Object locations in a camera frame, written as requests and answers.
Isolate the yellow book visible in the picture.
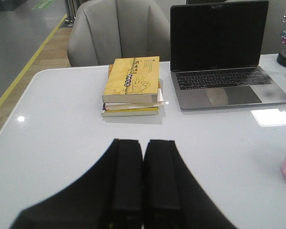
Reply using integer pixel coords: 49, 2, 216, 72
101, 105, 159, 117
102, 56, 160, 103

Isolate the bottom yellow book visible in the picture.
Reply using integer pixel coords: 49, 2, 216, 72
101, 105, 159, 117

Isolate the grey open laptop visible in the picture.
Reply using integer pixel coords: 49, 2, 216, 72
170, 0, 286, 110

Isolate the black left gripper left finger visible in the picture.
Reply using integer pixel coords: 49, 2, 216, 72
11, 139, 143, 229

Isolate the left grey armchair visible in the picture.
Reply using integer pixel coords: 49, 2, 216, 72
67, 0, 171, 67

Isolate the middle white book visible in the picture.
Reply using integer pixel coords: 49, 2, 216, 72
103, 83, 163, 111

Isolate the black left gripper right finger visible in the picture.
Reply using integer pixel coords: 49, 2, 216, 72
143, 140, 235, 229

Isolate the top yellow book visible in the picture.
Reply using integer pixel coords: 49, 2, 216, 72
102, 56, 160, 103

